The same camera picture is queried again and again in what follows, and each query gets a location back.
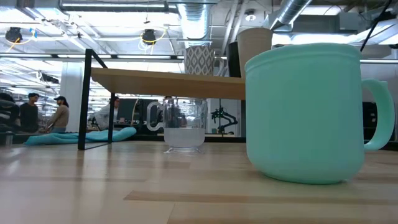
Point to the clear glass mug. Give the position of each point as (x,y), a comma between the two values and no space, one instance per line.
(185,137)

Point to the white patterned mug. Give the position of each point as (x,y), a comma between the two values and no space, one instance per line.
(199,60)

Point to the tall beige cup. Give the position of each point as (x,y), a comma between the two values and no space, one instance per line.
(253,49)

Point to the teal mug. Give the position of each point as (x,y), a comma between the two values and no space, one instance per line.
(304,118)

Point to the black background robot arm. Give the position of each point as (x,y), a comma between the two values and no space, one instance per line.
(224,119)

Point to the wooden shelf with black legs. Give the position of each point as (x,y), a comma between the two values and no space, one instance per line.
(168,82)

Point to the black background monitor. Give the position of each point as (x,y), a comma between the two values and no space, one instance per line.
(129,110)

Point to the black ceiling device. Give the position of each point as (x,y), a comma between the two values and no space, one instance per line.
(149,36)
(13,35)

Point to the blue cloth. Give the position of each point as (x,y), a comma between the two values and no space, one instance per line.
(93,137)

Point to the white pillar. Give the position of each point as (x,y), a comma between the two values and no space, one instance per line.
(72,93)

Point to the black metal table frame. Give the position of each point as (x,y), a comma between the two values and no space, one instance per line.
(217,138)

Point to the smooth silver air duct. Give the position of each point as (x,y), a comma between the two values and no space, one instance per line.
(194,21)

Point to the spiral silver air duct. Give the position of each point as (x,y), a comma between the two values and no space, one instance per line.
(289,12)

